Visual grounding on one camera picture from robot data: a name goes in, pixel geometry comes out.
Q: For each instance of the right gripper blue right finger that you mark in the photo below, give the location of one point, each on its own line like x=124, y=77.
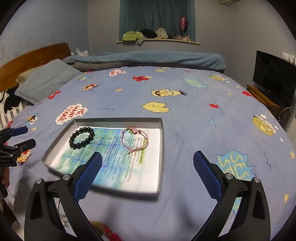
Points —
x=252, y=221

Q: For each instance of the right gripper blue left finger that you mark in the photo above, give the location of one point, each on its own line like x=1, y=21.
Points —
x=43, y=222

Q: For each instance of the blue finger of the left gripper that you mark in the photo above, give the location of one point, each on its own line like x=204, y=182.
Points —
x=20, y=147
x=9, y=132

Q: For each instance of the red bead gold chain jewelry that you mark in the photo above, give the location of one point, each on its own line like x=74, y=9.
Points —
x=104, y=231

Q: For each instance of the person's left hand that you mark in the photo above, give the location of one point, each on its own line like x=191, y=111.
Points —
x=5, y=176

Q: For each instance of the striped black white cloth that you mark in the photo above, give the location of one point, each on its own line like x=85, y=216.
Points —
x=11, y=106

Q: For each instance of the grey blue pillow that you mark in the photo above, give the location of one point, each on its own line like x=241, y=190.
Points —
x=46, y=80

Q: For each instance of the wooden headboard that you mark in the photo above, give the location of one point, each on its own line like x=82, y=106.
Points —
x=32, y=59

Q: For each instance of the printed green blue paper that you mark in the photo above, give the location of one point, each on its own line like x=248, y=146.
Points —
x=130, y=163

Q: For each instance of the grey shallow tray box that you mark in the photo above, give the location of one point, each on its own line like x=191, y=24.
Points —
x=132, y=125

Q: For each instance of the wooden tv stand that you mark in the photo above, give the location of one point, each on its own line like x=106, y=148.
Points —
x=274, y=108

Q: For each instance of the blue cartoon bed sheet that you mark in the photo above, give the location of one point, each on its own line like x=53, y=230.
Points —
x=219, y=118

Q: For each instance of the teal folded blanket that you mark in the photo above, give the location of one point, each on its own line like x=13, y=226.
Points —
x=192, y=60

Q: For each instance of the green cloth on sill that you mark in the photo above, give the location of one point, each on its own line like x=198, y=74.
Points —
x=132, y=36

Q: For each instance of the black tv monitor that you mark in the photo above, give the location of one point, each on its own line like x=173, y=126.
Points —
x=275, y=77

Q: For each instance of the black cloth on sill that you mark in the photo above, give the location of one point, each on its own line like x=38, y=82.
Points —
x=149, y=34

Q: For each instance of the teal window curtain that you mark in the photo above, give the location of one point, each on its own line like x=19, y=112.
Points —
x=152, y=15

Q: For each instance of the beige cloth on sill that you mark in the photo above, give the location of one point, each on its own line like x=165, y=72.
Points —
x=161, y=33

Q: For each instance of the wooden window sill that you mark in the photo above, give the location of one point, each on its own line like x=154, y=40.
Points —
x=161, y=40

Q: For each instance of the pink wine glass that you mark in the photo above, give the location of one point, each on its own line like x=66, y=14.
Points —
x=183, y=24

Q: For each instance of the white wall hook rack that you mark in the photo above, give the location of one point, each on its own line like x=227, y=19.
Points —
x=289, y=57

